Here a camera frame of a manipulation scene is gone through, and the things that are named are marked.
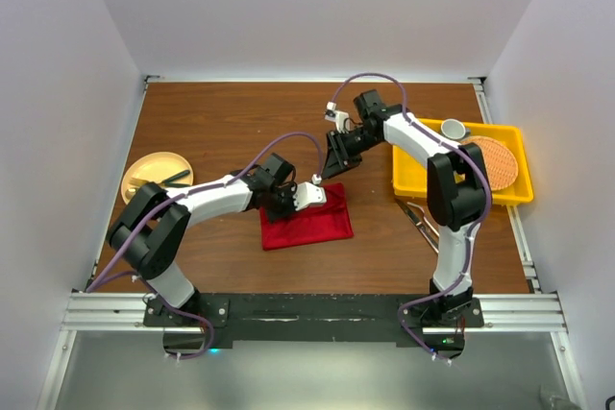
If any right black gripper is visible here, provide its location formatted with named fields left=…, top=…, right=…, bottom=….
left=322, top=127, right=381, bottom=181

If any red cloth napkin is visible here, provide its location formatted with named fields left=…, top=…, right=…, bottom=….
left=259, top=182, right=355, bottom=251

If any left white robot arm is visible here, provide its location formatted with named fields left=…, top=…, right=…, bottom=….
left=106, top=154, right=296, bottom=326

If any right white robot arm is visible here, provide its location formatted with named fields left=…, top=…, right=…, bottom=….
left=320, top=90, right=492, bottom=326

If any yellow plastic tray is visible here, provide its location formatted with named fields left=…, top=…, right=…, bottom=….
left=392, top=122, right=534, bottom=206

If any silver knife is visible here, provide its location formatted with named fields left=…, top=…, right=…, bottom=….
left=395, top=198, right=439, bottom=254

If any silver fork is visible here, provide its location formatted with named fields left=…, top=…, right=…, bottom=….
left=406, top=202, right=439, bottom=238

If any white cup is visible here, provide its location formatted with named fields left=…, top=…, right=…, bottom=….
left=439, top=118, right=470, bottom=141

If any round wooden plate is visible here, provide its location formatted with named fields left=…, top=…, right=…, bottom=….
left=120, top=152, right=194, bottom=204

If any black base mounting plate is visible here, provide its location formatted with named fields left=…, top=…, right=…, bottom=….
left=143, top=293, right=484, bottom=356

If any orange woven coaster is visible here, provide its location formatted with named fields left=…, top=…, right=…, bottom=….
left=462, top=135, right=519, bottom=191

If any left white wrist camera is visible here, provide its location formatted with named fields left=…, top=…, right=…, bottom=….
left=293, top=181, right=327, bottom=211

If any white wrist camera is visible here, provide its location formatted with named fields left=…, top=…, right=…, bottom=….
left=325, top=102, right=350, bottom=133
left=293, top=181, right=327, bottom=211

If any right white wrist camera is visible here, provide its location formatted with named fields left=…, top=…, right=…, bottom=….
left=325, top=102, right=350, bottom=133

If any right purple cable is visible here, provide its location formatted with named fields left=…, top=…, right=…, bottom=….
left=325, top=72, right=494, bottom=363

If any purple cable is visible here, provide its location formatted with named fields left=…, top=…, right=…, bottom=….
left=85, top=131, right=324, bottom=361
left=325, top=72, right=494, bottom=363

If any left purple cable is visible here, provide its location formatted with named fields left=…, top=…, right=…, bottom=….
left=85, top=131, right=324, bottom=361

